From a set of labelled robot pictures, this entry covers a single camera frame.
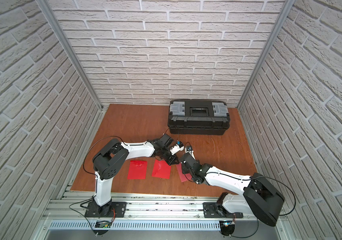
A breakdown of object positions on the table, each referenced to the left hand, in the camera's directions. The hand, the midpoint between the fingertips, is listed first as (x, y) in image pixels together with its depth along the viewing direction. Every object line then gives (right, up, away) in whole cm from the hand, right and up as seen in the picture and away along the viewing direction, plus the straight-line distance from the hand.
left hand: (180, 161), depth 90 cm
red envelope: (-26, -5, -2) cm, 27 cm away
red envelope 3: (+2, -8, -4) cm, 9 cm away
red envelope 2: (-12, -4, -2) cm, 13 cm away
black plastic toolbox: (+12, +27, +1) cm, 30 cm away
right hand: (+5, 0, -3) cm, 5 cm away
